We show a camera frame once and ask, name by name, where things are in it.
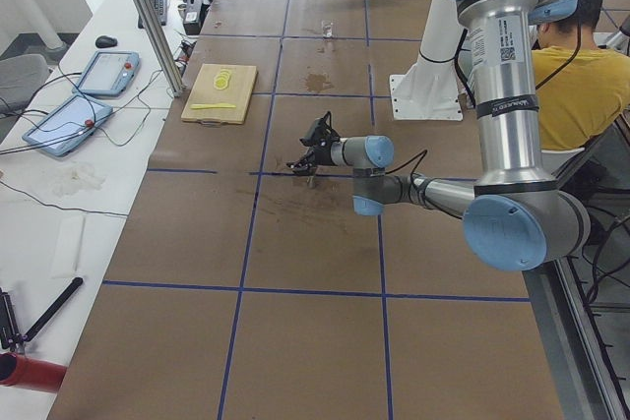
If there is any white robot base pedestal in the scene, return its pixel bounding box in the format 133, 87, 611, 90
390, 0, 464, 121

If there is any red cylinder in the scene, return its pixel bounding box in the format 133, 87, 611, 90
1, 352, 67, 393

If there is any black keyboard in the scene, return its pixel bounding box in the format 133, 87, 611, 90
137, 0, 168, 30

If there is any lower blue teach pendant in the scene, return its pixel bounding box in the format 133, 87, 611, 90
22, 93, 113, 157

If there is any bamboo cutting board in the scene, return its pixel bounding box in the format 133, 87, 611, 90
181, 64, 257, 125

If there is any steel double jigger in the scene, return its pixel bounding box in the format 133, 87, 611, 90
307, 173, 317, 189

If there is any yellow plastic knife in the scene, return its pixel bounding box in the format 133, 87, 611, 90
190, 102, 237, 110

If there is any black computer mouse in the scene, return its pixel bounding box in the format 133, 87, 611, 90
94, 35, 118, 49

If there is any blue teach pendant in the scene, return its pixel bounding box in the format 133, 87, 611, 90
73, 50, 140, 98
22, 93, 113, 157

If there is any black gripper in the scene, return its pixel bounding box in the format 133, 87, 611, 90
286, 141, 341, 175

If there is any upper blue teach pendant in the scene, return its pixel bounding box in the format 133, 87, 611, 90
73, 50, 140, 98

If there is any clear glass beaker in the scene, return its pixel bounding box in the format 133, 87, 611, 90
321, 21, 334, 39

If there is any black rod tool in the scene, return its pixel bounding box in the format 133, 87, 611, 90
23, 276, 84, 342

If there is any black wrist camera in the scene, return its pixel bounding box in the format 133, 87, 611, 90
299, 111, 341, 148

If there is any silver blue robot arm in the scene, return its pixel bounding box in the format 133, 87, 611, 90
290, 0, 590, 271

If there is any person in yellow shirt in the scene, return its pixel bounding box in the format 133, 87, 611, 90
532, 0, 629, 150

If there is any white foam strip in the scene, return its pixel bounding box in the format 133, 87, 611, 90
50, 214, 85, 278

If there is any aluminium frame post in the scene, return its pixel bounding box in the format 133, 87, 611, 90
133, 0, 184, 97

